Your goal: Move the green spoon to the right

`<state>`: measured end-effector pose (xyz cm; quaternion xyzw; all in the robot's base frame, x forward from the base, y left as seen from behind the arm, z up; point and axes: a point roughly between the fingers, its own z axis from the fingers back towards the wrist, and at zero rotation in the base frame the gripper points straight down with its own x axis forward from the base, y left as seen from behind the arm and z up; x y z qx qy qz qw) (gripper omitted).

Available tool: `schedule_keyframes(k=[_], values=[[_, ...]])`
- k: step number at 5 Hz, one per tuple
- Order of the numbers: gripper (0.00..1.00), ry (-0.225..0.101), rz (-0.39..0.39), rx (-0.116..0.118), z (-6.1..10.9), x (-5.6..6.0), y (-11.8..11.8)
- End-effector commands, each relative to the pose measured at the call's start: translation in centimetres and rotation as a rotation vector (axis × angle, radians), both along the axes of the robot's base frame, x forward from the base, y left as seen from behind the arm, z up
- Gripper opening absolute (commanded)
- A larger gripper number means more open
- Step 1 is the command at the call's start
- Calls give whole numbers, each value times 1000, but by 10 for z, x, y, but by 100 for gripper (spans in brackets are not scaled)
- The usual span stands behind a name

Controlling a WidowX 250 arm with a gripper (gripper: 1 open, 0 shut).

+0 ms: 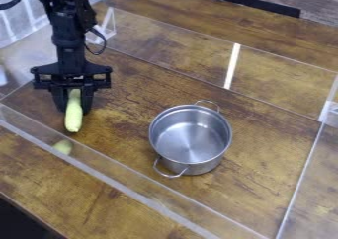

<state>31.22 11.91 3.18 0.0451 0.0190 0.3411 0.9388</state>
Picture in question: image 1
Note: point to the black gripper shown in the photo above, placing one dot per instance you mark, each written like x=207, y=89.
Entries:
x=73, y=71

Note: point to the stainless steel pot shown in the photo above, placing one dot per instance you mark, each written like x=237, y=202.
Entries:
x=190, y=136

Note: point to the clear acrylic barrier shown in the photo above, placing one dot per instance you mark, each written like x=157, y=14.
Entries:
x=166, y=201

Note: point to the black bar on table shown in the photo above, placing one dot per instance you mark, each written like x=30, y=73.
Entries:
x=269, y=6

